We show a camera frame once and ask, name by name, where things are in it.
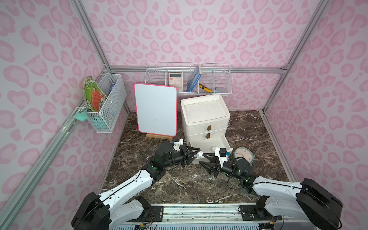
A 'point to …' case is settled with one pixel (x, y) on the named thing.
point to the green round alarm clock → (245, 152)
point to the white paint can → (199, 155)
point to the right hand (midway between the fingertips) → (201, 160)
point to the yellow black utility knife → (205, 88)
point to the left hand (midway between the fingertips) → (199, 149)
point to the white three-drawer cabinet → (204, 121)
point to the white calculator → (175, 79)
